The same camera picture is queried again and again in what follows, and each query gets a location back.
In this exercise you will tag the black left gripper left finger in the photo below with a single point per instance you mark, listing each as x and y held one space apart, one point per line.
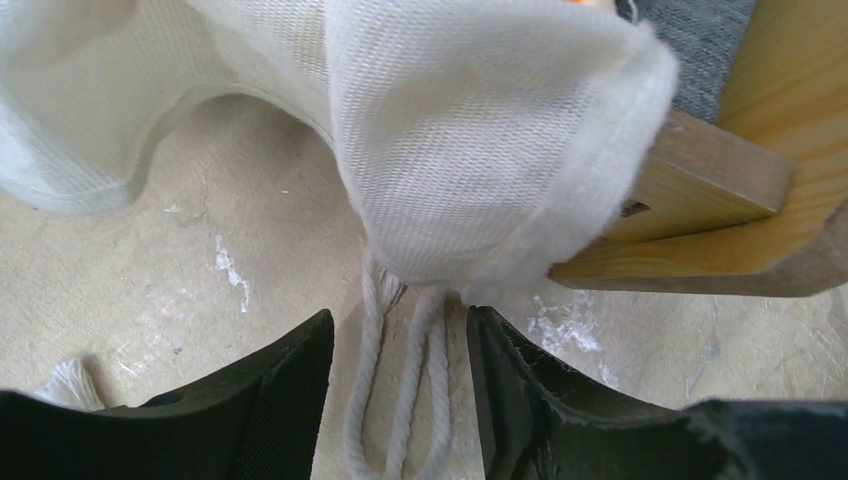
257 418

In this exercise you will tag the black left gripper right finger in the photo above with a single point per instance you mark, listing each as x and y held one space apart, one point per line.
539 418

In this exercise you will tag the orange patterned white blanket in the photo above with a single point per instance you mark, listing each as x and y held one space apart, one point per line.
479 142

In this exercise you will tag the wooden pet bed frame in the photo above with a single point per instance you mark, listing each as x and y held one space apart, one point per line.
754 203

